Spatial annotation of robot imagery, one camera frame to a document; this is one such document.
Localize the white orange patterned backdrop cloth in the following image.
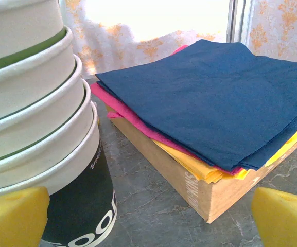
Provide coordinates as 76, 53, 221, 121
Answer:
64, 0, 297, 77

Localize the stack of paper cups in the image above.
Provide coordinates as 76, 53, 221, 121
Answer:
0, 101, 118, 247

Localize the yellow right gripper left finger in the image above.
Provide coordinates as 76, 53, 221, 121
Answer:
0, 186, 50, 247

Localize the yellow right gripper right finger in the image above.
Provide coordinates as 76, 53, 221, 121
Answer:
251, 187, 297, 247

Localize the pink paper napkin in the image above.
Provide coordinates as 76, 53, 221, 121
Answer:
90, 45, 244, 176

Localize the orange yellow paper napkin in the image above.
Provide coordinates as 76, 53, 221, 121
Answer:
152, 138, 249, 185

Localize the stack of coloured napkins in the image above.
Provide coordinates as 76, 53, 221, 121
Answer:
95, 39, 297, 172

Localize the aluminium frame post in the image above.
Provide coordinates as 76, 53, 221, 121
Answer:
226, 0, 254, 44

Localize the brown cardboard napkin box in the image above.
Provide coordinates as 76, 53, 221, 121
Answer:
104, 102, 297, 224

